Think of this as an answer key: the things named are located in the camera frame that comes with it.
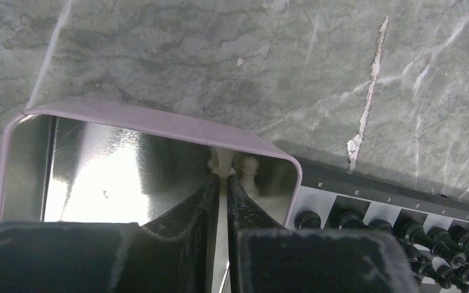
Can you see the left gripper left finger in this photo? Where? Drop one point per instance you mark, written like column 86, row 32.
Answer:
column 172, row 253

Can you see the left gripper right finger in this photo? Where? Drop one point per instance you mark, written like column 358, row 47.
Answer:
column 265, row 256

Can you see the black white chess board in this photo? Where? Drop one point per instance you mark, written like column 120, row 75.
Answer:
column 432, row 229

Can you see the black chess piece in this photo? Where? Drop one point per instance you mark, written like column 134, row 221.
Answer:
column 307, row 220

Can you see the white chess piece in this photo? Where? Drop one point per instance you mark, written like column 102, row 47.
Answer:
column 221, row 162
column 249, row 171

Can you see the silver metal tin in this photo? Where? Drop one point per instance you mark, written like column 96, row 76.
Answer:
column 92, row 160

